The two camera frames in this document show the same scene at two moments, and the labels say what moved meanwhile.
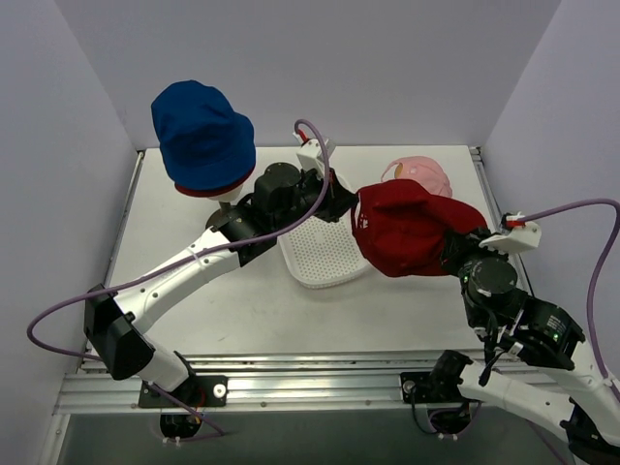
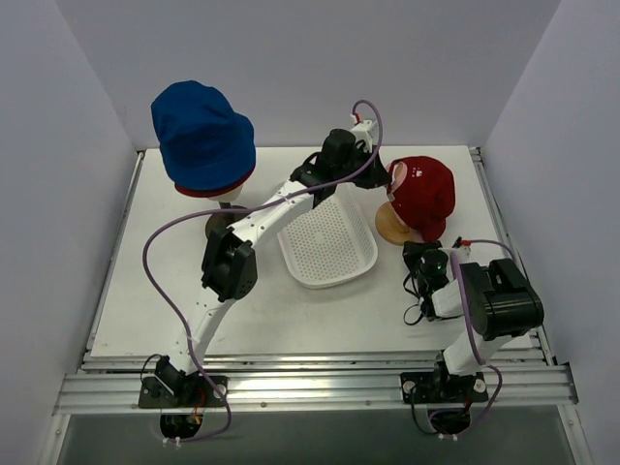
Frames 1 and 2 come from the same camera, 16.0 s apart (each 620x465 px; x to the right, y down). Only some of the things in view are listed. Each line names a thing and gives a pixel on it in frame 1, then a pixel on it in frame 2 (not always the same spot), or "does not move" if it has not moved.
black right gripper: x=455 y=249 -> x=415 y=253
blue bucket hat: x=204 y=142 does not move
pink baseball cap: x=425 y=170 -> x=397 y=171
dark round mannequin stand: x=221 y=216 does not move
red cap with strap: x=401 y=229 -> x=422 y=194
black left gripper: x=334 y=198 -> x=370 y=170
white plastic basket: x=322 y=253 does not move
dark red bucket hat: x=217 y=192 does not move
